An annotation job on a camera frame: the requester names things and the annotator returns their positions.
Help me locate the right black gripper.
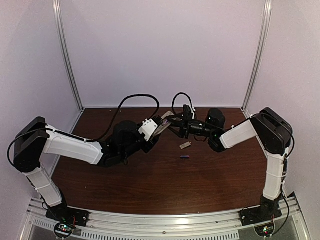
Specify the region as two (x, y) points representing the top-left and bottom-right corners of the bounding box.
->
(167, 111), (215, 139)

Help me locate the black cable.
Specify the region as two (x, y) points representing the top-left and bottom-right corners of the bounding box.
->
(171, 92), (195, 116)
(84, 93), (161, 143)

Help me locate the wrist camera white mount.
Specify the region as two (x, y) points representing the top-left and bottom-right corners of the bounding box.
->
(183, 104), (197, 121)
(138, 118), (159, 142)

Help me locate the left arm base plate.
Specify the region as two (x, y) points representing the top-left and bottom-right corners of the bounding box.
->
(45, 205), (90, 227)

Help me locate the left aluminium frame post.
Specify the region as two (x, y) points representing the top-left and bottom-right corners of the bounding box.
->
(52, 0), (84, 112)

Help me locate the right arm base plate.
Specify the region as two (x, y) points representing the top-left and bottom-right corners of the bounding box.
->
(239, 206), (282, 226)

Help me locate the left black cable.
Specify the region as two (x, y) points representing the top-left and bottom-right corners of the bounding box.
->
(84, 93), (161, 143)

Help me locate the right black cable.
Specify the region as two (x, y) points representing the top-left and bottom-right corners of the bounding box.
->
(171, 92), (195, 116)

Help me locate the grey remote control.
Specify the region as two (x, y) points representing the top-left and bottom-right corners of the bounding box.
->
(152, 110), (174, 137)

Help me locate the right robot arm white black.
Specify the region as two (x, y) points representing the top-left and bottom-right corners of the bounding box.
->
(167, 106), (295, 221)

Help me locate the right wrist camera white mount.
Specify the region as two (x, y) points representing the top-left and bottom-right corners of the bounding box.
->
(183, 104), (197, 121)

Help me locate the right aluminium frame post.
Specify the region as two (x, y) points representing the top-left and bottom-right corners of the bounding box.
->
(241, 0), (272, 115)

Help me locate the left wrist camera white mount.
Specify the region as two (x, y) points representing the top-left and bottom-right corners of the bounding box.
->
(138, 118), (159, 142)

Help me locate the front aluminium rail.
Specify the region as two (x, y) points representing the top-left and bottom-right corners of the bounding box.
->
(23, 194), (305, 240)

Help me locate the grey battery cover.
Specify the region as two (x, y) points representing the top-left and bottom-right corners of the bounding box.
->
(179, 141), (192, 150)

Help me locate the aluminium frame post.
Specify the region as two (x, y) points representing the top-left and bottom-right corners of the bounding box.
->
(52, 0), (84, 112)
(241, 0), (272, 115)

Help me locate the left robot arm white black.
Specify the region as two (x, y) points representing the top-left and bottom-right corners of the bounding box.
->
(8, 116), (162, 222)

